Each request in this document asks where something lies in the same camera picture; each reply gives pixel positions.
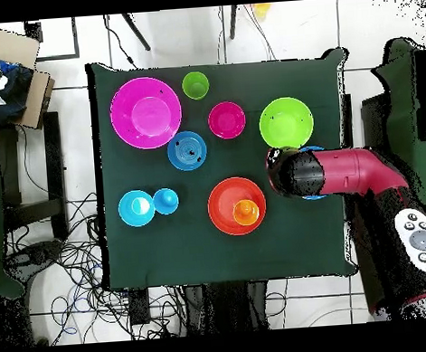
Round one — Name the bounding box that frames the large pink bowl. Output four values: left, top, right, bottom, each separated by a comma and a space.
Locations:
107, 74, 185, 152

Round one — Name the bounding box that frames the dark clothing bundle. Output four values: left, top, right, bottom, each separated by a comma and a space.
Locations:
0, 50, 39, 125

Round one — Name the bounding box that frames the orange-red bowl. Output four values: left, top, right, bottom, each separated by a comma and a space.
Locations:
205, 175, 270, 238

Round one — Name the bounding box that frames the small pink-red bowl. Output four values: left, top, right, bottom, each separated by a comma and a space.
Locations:
206, 100, 249, 142

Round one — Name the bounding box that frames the tangle of black cables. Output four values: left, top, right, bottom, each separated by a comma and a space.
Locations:
0, 185, 196, 349

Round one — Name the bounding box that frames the cardboard box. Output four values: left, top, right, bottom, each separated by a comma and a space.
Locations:
0, 19, 59, 133

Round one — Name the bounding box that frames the blue flat-bottomed bowl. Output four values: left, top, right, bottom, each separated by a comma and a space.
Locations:
165, 128, 209, 174

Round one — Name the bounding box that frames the green bowl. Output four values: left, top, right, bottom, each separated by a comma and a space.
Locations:
257, 95, 317, 154

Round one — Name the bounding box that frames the black stool frame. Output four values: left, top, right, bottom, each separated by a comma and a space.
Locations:
0, 109, 71, 244

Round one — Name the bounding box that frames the black floor frame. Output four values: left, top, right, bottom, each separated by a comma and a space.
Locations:
23, 16, 81, 64

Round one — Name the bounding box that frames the black stand leg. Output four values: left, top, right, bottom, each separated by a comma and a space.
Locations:
226, 5, 241, 41
120, 11, 152, 53

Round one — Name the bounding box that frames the black power brick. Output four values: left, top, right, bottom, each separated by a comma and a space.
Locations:
127, 289, 153, 327

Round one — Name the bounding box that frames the green cup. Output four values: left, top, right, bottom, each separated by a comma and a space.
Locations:
180, 70, 212, 102

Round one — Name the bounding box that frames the black cable with plug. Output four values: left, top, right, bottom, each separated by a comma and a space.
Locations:
102, 12, 140, 71

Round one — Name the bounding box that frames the black pedestal foot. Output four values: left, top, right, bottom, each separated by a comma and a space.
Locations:
3, 238, 67, 279

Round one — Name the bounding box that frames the yellow object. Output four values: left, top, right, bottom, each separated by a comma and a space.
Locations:
251, 3, 272, 20

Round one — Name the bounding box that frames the dark green tablecloth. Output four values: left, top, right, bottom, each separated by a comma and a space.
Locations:
84, 44, 364, 293

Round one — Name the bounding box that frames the large blue bowl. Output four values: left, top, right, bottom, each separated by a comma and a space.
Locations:
297, 144, 331, 203

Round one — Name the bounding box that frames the orange cup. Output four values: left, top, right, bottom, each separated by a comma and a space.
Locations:
231, 197, 261, 227

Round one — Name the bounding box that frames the small light blue ribbed bowl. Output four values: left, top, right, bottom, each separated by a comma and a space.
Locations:
116, 188, 157, 230

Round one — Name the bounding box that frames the black box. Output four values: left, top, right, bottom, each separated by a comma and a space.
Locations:
359, 92, 392, 156

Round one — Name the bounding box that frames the blue cup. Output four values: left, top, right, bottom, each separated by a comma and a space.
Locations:
151, 186, 181, 216

